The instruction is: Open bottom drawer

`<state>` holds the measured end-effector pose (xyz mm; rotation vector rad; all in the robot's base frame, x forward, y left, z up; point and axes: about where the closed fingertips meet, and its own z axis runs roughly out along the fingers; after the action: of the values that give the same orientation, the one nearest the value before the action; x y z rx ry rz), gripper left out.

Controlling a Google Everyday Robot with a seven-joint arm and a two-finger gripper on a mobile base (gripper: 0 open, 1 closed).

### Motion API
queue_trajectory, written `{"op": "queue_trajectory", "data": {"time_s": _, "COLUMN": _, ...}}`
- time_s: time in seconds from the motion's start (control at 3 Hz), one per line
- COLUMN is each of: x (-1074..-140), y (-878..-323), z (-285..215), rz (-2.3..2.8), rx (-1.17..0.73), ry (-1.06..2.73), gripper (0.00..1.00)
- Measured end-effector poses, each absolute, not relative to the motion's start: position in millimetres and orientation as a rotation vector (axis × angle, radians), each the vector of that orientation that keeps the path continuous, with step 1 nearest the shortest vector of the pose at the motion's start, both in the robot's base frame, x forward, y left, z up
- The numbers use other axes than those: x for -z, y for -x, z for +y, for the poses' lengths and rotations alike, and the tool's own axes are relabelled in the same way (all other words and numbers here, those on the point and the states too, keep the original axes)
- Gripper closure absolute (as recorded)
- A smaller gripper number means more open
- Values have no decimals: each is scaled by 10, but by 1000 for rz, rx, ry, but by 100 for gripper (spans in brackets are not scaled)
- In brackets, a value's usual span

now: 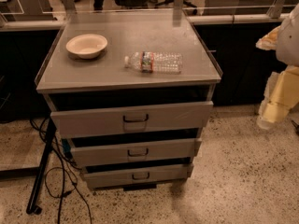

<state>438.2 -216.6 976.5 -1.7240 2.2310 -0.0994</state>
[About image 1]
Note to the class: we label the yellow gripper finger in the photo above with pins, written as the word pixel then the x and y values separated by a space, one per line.
pixel 281 95

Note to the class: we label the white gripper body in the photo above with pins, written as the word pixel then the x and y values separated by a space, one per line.
pixel 289 46

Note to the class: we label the grey bottom drawer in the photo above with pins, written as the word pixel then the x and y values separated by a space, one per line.
pixel 128 177

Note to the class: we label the grey drawer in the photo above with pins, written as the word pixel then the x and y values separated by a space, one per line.
pixel 128 177
pixel 146 151
pixel 131 119

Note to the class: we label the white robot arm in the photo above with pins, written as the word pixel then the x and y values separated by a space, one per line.
pixel 287 50

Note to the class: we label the grey drawer cabinet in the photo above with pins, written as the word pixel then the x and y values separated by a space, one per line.
pixel 69 83

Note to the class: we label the grey top drawer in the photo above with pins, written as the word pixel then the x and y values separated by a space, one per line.
pixel 131 119

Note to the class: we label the grey middle drawer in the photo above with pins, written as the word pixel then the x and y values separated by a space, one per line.
pixel 146 151

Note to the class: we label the clear plastic water bottle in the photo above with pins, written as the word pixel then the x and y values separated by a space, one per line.
pixel 155 62

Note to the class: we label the white paper bowl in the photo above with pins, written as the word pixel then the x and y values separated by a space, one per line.
pixel 87 46

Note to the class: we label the black stand pole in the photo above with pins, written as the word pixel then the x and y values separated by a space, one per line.
pixel 32 206

